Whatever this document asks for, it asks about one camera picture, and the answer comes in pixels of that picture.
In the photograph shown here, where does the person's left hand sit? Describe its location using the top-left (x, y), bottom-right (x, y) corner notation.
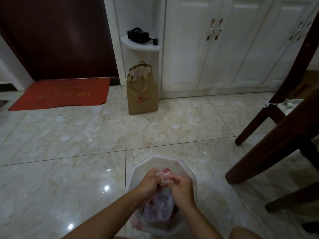
top-left (136, 168), bottom-right (165, 200)

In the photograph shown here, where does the person's right hand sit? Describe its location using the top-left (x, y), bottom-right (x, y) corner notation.
top-left (166, 174), bottom-right (196, 208)

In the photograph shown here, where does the clear plastic trash bag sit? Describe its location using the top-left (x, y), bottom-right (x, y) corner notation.
top-left (142, 168), bottom-right (180, 230)

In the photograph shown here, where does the person's left forearm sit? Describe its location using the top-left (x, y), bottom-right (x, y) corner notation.
top-left (62, 189), bottom-right (150, 239)

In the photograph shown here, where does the person's right forearm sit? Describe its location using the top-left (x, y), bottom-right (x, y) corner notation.
top-left (174, 201), bottom-right (223, 239)

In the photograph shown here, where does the translucent white trash bin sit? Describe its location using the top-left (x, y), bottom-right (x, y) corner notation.
top-left (124, 155), bottom-right (199, 238)

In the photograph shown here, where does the brown paper shopping bag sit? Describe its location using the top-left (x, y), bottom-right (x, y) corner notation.
top-left (126, 60), bottom-right (159, 115)

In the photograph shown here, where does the person's knee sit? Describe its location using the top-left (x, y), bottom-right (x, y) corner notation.
top-left (229, 226), bottom-right (263, 239)

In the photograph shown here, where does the dark wooden chair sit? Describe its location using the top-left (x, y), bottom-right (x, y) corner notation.
top-left (234, 12), bottom-right (319, 147)
top-left (225, 89), bottom-right (319, 214)

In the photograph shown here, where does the red doormat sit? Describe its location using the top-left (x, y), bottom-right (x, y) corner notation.
top-left (8, 78), bottom-right (111, 112)

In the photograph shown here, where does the white corner shelf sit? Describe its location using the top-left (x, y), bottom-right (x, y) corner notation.
top-left (120, 36), bottom-right (160, 52)

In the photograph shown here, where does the white seat cushion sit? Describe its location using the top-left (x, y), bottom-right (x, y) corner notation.
top-left (277, 99), bottom-right (304, 116)

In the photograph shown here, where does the white cabinet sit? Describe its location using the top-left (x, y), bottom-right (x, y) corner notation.
top-left (159, 0), bottom-right (319, 99)

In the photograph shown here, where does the dark brown door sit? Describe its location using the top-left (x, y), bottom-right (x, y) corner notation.
top-left (0, 0), bottom-right (119, 81)

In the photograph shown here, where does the black device with cable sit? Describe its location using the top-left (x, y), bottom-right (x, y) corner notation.
top-left (127, 27), bottom-right (159, 45)

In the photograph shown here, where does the brass cabinet door handle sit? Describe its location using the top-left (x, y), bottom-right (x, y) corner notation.
top-left (298, 21), bottom-right (312, 39)
top-left (214, 18), bottom-right (224, 41)
top-left (206, 18), bottom-right (215, 41)
top-left (289, 21), bottom-right (304, 41)

